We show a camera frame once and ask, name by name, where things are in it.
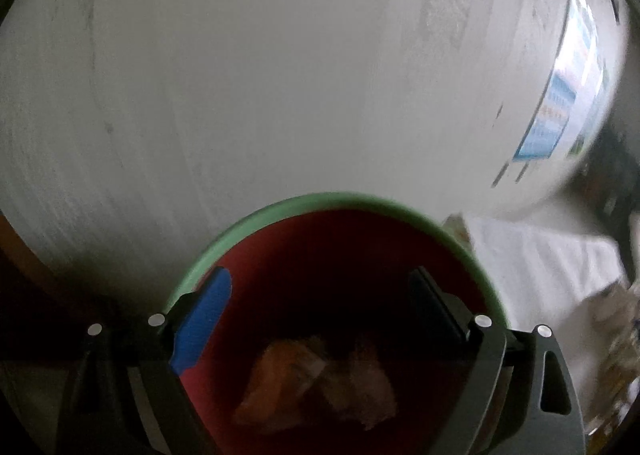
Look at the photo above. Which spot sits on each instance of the blue pinyin wall poster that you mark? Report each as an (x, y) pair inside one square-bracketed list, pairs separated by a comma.
[(549, 122)]

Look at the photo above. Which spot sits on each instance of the orange snack bag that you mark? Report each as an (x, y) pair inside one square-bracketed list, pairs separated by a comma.
[(297, 384)]

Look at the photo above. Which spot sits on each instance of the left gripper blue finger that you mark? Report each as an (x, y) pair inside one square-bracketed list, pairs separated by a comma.
[(198, 322)]

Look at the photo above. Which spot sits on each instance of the white table cloth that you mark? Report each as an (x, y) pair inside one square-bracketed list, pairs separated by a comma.
[(543, 276)]

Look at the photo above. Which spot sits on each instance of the white chart wall poster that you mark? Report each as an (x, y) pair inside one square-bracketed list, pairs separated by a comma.
[(578, 68)]

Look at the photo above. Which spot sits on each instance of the green red trash bin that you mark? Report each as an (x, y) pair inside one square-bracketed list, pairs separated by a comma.
[(347, 271)]

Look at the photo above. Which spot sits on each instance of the beige crumpled paper wrapper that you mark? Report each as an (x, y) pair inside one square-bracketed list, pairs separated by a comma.
[(615, 308)]

